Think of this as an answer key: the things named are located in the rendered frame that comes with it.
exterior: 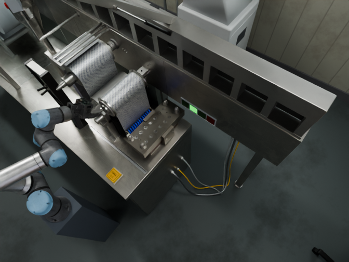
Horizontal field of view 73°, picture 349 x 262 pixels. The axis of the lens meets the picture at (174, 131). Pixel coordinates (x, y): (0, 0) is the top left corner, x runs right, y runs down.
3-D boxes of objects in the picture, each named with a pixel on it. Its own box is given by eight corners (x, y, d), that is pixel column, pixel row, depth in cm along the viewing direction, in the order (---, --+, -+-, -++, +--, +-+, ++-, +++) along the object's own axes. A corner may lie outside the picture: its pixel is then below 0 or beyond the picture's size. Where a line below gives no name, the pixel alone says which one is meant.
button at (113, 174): (106, 177, 149) (105, 175, 147) (114, 168, 151) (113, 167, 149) (113, 183, 147) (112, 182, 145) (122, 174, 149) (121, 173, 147)
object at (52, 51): (57, 78, 189) (10, 15, 139) (70, 68, 194) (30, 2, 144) (68, 87, 185) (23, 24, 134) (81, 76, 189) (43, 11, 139)
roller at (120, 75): (94, 105, 149) (86, 94, 138) (122, 80, 157) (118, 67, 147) (107, 115, 145) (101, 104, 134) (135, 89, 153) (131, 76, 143)
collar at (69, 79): (64, 83, 134) (58, 76, 128) (72, 77, 136) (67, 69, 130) (71, 89, 132) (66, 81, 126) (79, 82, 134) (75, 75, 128)
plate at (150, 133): (126, 143, 151) (124, 140, 146) (166, 103, 165) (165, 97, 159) (144, 158, 146) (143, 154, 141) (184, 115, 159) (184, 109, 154)
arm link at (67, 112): (63, 126, 109) (52, 117, 111) (71, 123, 112) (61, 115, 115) (65, 112, 105) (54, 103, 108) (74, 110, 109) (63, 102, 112)
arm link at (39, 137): (38, 154, 106) (42, 137, 100) (29, 137, 110) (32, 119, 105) (56, 151, 112) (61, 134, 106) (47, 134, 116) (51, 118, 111)
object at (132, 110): (123, 129, 147) (116, 114, 130) (148, 104, 155) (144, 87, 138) (124, 130, 147) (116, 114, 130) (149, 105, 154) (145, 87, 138)
